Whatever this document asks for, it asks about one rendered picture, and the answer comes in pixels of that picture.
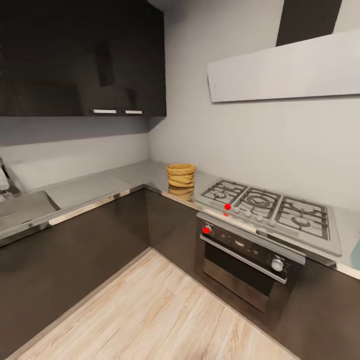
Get popcorn bag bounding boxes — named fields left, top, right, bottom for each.
left=166, top=163, right=196, bottom=188

